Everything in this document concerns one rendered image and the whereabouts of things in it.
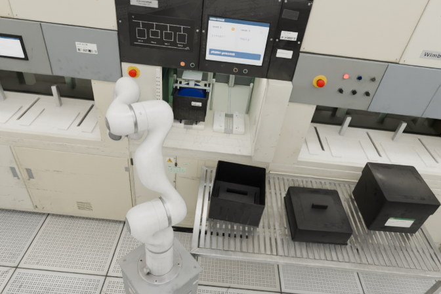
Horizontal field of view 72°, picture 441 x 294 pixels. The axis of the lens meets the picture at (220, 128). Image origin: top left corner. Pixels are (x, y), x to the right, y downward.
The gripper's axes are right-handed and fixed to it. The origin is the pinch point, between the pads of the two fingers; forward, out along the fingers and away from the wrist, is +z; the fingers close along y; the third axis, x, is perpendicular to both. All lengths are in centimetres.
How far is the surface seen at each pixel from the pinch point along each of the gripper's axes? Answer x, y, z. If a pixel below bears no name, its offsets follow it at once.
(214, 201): -30, 49, -39
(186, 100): -10.7, 26.2, 22.7
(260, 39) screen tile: 40, 62, 3
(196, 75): 1.6, 30.5, 33.7
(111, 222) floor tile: -120, -27, 5
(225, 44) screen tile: 36, 46, 3
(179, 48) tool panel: 31.1, 23.7, 2.6
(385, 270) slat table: -44, 135, -59
